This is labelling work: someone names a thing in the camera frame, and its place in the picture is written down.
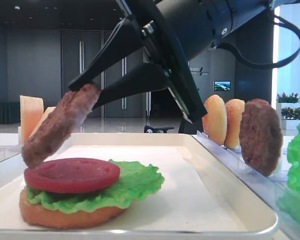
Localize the black cable loop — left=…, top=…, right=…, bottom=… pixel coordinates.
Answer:
left=216, top=7, right=300, bottom=71

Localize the golden bread slice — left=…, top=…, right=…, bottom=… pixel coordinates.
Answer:
left=202, top=94, right=227, bottom=146
left=224, top=98, right=245, bottom=149

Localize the golden bread slice left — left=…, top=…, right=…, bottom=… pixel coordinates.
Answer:
left=202, top=94, right=227, bottom=146

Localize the clear acrylic rack left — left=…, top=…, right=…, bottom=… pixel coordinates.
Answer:
left=0, top=132, right=22, bottom=163

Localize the green lettuce leaf on bread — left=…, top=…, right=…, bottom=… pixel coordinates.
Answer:
left=25, top=159, right=165, bottom=214

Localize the brown meat patty rear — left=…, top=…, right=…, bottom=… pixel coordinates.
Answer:
left=239, top=98, right=283, bottom=176

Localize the yellow cheese slice leaning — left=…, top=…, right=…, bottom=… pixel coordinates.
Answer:
left=30, top=106, right=56, bottom=137

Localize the flower planter lower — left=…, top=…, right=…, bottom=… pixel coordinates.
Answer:
left=281, top=107, right=300, bottom=130

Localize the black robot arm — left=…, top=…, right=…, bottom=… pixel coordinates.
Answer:
left=68, top=0, right=300, bottom=123

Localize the pale cheese slice upright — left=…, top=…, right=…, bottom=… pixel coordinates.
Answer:
left=19, top=95, right=44, bottom=144

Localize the clear acrylic rack right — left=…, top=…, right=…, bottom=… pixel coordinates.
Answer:
left=193, top=131, right=300, bottom=240

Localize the small wall screen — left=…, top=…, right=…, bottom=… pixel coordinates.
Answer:
left=213, top=81, right=231, bottom=92

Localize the clear acrylic rack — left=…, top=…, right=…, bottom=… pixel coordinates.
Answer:
left=0, top=132, right=22, bottom=163
left=193, top=131, right=300, bottom=240

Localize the black office chair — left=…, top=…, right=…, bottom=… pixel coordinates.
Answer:
left=143, top=117, right=204, bottom=135

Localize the brown meat patty front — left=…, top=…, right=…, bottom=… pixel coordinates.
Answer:
left=21, top=82, right=101, bottom=169

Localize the golden bread slice right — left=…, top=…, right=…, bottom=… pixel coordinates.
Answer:
left=224, top=98, right=245, bottom=149

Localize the round bread slice base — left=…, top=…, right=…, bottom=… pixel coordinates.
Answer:
left=19, top=188, right=125, bottom=229

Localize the brown meat patty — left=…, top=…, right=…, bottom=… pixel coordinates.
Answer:
left=239, top=98, right=283, bottom=176
left=21, top=82, right=101, bottom=169

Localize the flower planter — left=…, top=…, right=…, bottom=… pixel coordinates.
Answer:
left=281, top=107, right=300, bottom=130
left=276, top=92, right=300, bottom=111

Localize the flower planter upper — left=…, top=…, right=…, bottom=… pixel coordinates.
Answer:
left=276, top=92, right=300, bottom=111

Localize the red tomato slice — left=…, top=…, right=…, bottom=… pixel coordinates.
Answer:
left=24, top=158, right=121, bottom=194

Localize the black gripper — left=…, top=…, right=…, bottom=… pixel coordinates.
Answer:
left=68, top=0, right=207, bottom=124

